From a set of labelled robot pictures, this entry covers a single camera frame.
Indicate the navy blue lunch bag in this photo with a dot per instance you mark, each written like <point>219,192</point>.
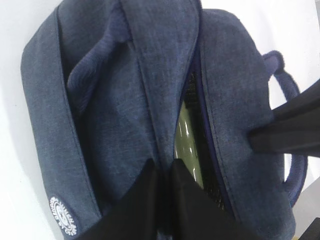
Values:
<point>104,81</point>

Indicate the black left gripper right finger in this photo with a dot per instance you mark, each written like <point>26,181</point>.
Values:
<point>196,216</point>

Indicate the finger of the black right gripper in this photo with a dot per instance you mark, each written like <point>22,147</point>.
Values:
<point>296,128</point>

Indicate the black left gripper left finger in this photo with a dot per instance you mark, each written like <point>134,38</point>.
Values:
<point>135,216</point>

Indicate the green lidded glass container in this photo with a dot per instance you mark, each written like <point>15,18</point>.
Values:
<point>185,147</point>

